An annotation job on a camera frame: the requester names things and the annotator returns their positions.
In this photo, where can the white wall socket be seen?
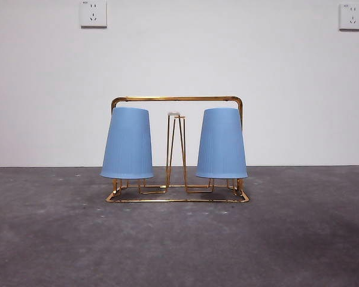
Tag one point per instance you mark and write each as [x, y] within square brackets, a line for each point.
[351, 16]
[93, 13]

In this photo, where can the blue ribbed plastic cup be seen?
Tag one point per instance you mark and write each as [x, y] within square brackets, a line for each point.
[127, 146]
[221, 146]

